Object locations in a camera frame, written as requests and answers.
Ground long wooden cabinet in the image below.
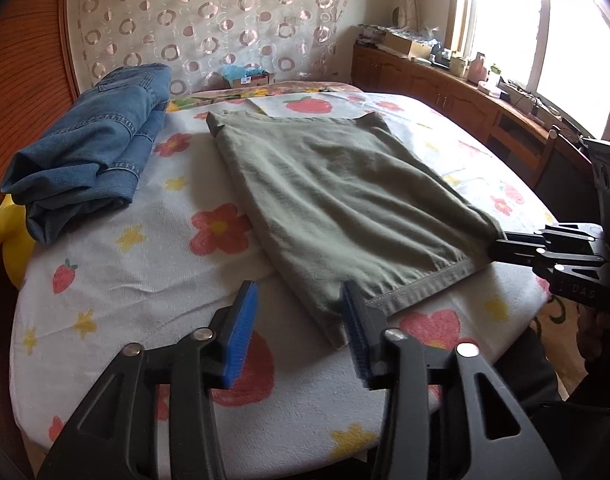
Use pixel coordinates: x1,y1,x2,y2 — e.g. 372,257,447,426
351,42,600,191

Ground white flower print bed sheet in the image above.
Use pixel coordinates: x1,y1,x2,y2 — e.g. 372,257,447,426
10,92,560,453

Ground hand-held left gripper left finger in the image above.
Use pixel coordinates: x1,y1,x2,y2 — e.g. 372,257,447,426
37,280,260,480

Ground yellow plush toy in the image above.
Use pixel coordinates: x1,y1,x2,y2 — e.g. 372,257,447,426
0,195,36,291

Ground open cardboard box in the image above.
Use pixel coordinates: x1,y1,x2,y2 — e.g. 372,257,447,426
382,30,433,58

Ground colourful floral blanket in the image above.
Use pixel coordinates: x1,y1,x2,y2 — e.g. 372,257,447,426
165,81,366,113

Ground cardboard box with blue bags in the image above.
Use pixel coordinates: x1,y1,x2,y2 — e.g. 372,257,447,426
220,65,276,91

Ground person's dark clothing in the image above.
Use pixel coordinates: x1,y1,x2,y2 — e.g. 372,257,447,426
500,327,610,480

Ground folded blue jeans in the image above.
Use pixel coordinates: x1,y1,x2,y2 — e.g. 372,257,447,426
0,62,173,246

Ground olive green pants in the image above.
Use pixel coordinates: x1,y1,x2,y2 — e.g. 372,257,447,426
206,110,506,351

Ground wooden chair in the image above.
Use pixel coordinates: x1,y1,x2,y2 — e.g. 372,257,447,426
487,110,560,188

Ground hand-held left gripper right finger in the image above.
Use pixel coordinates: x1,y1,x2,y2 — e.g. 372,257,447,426
341,280,560,480

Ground sheer circle pattern curtain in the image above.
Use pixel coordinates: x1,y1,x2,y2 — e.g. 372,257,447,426
67,0,356,96

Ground wooden framed window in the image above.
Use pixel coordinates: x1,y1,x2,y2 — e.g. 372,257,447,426
447,0,610,141

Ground pink bottle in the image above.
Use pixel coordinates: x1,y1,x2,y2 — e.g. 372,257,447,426
467,52,488,81

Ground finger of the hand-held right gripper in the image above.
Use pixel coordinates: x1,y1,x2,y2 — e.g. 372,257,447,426
491,240,606,281
505,225,606,251

